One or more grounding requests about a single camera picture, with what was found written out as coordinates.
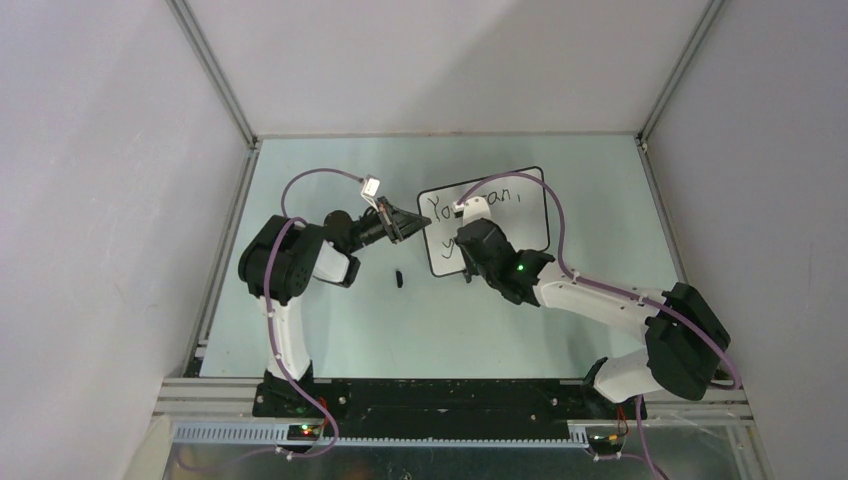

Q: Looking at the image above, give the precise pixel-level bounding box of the black framed whiteboard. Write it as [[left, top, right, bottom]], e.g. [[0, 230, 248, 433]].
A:
[[417, 176, 550, 277]]

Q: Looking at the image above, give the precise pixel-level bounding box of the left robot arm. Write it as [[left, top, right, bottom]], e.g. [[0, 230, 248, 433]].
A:
[[237, 197, 432, 417]]

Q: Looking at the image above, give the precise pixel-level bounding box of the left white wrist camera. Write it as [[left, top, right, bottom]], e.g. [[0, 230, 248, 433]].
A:
[[360, 175, 381, 211]]

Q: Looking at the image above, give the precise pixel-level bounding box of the purple cable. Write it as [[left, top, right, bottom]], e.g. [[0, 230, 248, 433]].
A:
[[173, 168, 367, 475], [457, 172, 743, 480]]

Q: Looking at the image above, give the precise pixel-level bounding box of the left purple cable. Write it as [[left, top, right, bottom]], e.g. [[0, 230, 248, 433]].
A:
[[173, 168, 367, 475]]

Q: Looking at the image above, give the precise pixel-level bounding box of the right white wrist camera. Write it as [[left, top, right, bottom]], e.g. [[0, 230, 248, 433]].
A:
[[451, 196, 492, 228]]

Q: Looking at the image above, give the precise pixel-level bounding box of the aluminium frame rail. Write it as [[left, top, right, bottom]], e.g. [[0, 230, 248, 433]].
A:
[[154, 378, 754, 449]]

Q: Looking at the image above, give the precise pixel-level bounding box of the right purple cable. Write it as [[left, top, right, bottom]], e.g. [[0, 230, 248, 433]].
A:
[[457, 172, 743, 480]]

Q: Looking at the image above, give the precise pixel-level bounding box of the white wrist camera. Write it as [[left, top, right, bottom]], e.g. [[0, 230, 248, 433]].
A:
[[360, 175, 381, 211], [451, 196, 492, 228]]

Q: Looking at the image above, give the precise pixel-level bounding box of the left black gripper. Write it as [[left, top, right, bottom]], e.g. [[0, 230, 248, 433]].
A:
[[345, 196, 430, 254]]

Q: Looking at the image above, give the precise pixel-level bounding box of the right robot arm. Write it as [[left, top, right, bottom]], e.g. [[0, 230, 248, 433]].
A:
[[455, 219, 731, 418]]

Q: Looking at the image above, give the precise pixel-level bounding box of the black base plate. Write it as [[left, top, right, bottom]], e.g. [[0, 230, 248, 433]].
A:
[[252, 375, 639, 441]]

